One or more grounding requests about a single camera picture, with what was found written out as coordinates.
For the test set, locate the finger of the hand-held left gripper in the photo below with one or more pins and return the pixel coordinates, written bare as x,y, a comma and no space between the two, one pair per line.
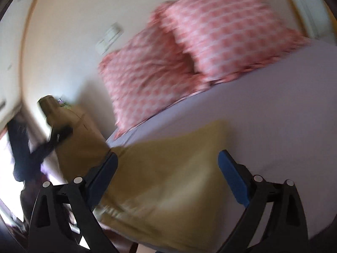
61,134

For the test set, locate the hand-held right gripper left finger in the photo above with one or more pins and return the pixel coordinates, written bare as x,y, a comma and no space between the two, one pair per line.
103,177

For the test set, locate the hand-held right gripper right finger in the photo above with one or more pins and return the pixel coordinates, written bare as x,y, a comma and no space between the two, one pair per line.
233,179

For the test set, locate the khaki pants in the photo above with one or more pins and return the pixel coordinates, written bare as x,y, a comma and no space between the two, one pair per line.
163,179

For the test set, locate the bed with lavender sheet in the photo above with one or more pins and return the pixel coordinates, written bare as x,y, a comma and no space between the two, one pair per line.
276,116

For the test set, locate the pink patterned pillow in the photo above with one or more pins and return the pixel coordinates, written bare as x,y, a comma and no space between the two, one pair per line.
223,29
147,84

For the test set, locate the white wall switch plate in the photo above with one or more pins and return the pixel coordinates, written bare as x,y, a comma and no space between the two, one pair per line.
103,45
115,29

